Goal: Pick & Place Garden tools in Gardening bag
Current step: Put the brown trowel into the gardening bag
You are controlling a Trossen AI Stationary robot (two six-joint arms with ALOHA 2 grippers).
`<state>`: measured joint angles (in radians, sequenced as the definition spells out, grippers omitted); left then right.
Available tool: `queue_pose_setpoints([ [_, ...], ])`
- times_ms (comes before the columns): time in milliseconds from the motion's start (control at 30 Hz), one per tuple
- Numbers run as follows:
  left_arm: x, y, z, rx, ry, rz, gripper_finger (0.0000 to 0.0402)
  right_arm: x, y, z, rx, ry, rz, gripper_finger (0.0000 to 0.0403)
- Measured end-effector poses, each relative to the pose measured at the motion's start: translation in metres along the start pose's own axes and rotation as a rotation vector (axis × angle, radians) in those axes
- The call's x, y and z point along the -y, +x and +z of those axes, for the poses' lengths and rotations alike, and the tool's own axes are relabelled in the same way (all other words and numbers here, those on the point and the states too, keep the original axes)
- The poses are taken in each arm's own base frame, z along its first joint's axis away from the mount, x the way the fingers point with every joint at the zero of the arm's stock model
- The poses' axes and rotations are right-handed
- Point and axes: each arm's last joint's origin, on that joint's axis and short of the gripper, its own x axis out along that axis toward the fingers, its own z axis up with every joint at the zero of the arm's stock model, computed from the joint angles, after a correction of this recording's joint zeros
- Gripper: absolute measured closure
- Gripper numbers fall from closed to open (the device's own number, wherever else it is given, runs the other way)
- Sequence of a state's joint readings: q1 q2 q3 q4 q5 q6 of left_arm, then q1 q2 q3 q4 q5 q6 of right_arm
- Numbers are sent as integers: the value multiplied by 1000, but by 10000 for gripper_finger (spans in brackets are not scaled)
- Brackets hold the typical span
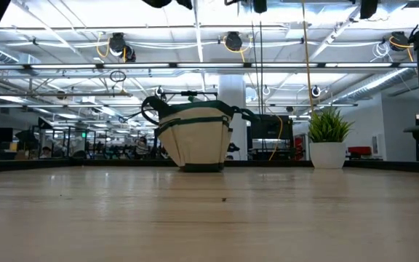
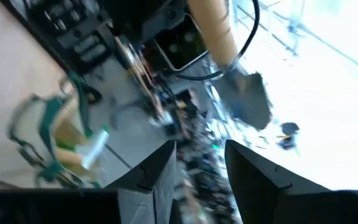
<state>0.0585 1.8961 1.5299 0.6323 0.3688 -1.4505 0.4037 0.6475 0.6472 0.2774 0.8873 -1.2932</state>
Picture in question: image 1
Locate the white building column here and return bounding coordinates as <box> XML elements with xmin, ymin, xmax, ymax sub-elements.
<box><xmin>218</xmin><ymin>74</ymin><xmax>249</xmax><ymax>161</ymax></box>

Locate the black ceiling cord reel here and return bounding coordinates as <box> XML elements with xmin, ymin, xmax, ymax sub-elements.
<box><xmin>388</xmin><ymin>31</ymin><xmax>415</xmax><ymax>52</ymax></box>
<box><xmin>225</xmin><ymin>31</ymin><xmax>244</xmax><ymax>52</ymax></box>
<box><xmin>108</xmin><ymin>32</ymin><xmax>137</xmax><ymax>63</ymax></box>

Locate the cream green gardening bag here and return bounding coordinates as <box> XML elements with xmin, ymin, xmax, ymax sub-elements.
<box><xmin>140</xmin><ymin>95</ymin><xmax>260</xmax><ymax>173</ymax></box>

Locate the black equipment cart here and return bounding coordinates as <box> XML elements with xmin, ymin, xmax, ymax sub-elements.
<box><xmin>247</xmin><ymin>114</ymin><xmax>295</xmax><ymax>162</ymax></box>

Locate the hanging yellow cable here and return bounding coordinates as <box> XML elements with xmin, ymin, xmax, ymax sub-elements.
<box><xmin>301</xmin><ymin>0</ymin><xmax>316</xmax><ymax>114</ymax></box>

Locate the artificial plant in white pot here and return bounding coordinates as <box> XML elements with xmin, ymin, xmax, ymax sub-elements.
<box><xmin>308</xmin><ymin>107</ymin><xmax>354</xmax><ymax>170</ymax></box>

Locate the red bin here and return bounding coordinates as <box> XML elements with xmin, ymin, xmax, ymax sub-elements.
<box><xmin>347</xmin><ymin>146</ymin><xmax>372</xmax><ymax>158</ymax></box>

